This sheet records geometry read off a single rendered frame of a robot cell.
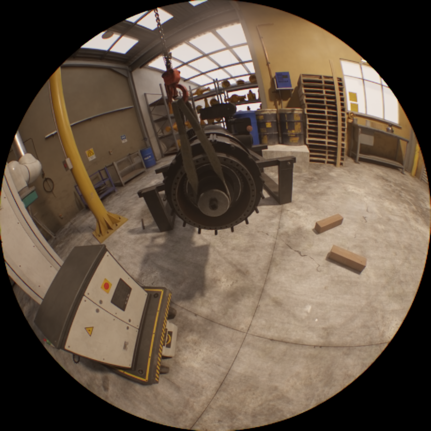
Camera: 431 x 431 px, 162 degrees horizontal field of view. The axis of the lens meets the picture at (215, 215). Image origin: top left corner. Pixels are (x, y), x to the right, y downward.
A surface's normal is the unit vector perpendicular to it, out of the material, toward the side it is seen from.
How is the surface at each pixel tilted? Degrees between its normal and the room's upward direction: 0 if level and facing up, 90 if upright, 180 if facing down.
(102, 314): 90
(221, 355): 0
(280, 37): 90
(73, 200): 90
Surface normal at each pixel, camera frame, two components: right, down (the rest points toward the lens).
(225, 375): -0.20, -0.80
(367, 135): -0.43, 0.59
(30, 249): 0.98, -0.15
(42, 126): 0.88, 0.11
